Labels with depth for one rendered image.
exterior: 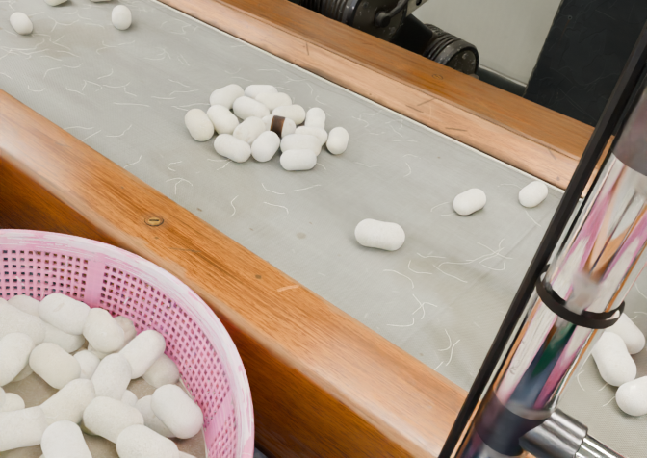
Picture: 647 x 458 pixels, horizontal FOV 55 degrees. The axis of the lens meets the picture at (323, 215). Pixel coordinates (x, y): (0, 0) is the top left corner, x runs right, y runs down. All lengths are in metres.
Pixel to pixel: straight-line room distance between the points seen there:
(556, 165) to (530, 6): 2.04
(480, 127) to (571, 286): 0.46
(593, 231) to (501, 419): 0.08
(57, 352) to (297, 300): 0.13
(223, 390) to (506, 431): 0.15
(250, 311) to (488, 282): 0.19
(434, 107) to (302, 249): 0.27
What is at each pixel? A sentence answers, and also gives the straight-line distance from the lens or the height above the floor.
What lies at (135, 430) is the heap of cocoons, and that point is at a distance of 0.33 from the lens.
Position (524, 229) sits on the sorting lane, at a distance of 0.54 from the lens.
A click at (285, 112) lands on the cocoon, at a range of 0.58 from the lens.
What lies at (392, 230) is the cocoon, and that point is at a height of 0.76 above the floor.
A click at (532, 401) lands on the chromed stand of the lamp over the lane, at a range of 0.23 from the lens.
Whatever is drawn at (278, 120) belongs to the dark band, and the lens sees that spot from 0.56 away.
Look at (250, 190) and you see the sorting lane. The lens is 0.49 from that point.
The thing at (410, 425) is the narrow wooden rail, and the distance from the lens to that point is 0.33.
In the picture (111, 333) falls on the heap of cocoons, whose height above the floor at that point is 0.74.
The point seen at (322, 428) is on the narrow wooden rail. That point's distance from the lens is 0.35.
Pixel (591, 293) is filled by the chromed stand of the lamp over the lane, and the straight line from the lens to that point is 0.20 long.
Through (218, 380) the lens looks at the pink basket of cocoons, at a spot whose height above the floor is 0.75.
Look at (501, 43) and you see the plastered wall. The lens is 2.71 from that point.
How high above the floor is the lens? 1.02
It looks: 36 degrees down
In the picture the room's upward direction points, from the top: 12 degrees clockwise
